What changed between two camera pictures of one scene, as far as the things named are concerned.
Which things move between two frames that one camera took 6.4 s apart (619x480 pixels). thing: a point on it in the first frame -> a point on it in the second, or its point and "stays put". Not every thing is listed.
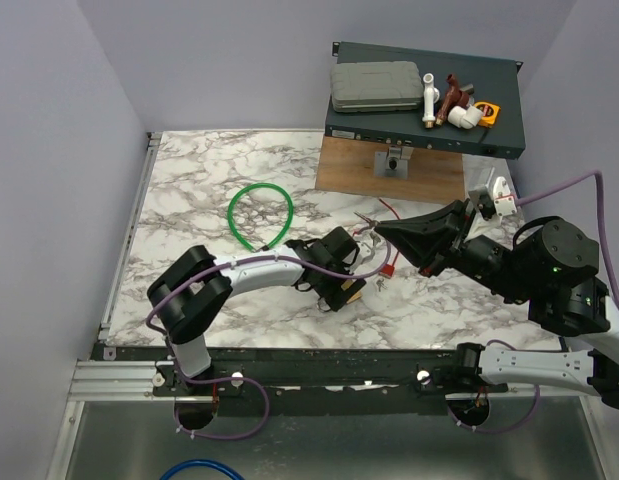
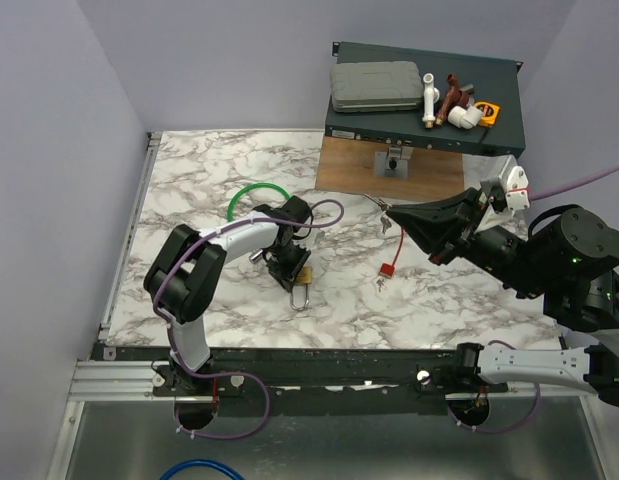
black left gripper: x=334 y=296 -> x=286 y=275
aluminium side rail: x=153 y=141 stays put
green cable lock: x=255 y=185 stays put
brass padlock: x=345 y=286 -> x=304 y=277
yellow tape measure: x=491 y=113 stays put
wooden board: x=348 y=164 stays put
